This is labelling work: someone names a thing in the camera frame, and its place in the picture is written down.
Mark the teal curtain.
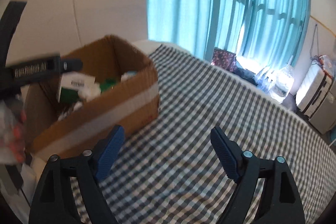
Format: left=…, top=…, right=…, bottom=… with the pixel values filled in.
left=147, top=0, right=310, bottom=69

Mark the large water jug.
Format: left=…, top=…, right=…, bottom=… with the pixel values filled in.
left=269, top=56, right=294, bottom=103

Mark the patterned gift bag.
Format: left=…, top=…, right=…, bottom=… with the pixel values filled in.
left=211, top=48, right=237, bottom=72

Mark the person's hand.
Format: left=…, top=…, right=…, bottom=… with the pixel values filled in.
left=1, top=95, right=26, bottom=165

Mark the green 999 medicine box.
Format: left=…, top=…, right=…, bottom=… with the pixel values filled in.
left=57, top=72, right=96, bottom=102

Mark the white suitcase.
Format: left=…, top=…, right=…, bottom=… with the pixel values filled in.
left=295, top=60, right=333, bottom=118

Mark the green foil packet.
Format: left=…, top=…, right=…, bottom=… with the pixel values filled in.
left=100, top=79, right=117, bottom=93

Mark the brown cardboard box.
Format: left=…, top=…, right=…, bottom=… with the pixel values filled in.
left=25, top=35, right=160, bottom=161

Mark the grey mini fridge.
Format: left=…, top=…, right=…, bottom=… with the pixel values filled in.
left=309, top=92, right=336, bottom=135

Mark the checkered tablecloth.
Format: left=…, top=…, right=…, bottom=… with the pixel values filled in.
left=100, top=46, right=335, bottom=223

